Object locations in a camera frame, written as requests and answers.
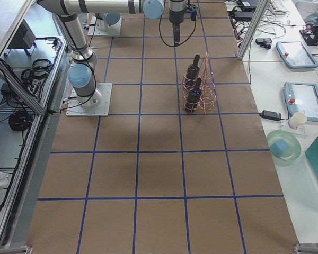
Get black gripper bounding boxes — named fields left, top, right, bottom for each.
left=169, top=9, right=186, bottom=46

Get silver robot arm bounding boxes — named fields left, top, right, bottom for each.
left=95, top=13, right=121, bottom=32
left=37, top=0, right=165, bottom=62

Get dark bottle in basket rear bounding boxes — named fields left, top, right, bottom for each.
left=185, top=54, right=200, bottom=87

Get dark bottle in basket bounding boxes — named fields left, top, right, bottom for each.
left=185, top=54, right=200, bottom=87
left=185, top=78, right=202, bottom=113

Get dark bottle in basket front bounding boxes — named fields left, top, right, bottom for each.
left=185, top=78, right=202, bottom=113

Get blue teach pendant far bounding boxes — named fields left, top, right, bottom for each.
left=276, top=41, right=318, bottom=69

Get blue teach pendant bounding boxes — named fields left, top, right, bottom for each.
left=283, top=82, right=318, bottom=122
left=276, top=41, right=318, bottom=69

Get black power adapter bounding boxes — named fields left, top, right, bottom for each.
left=259, top=110, right=281, bottom=121

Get blue teach pendant near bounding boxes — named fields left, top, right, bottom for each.
left=283, top=82, right=318, bottom=122

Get white paper cup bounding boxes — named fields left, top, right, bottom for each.
left=288, top=112, right=307, bottom=130

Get blue foam cube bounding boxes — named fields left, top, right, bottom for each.
left=270, top=139, right=290, bottom=157

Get green glass plate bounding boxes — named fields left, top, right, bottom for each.
left=267, top=130, right=302, bottom=161

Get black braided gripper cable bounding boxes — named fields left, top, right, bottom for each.
left=158, top=13, right=197, bottom=48

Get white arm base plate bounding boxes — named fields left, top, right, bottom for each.
left=66, top=83, right=112, bottom=117
left=87, top=16, right=122, bottom=37

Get copper wire wine basket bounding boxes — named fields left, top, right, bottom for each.
left=182, top=53, right=217, bottom=114

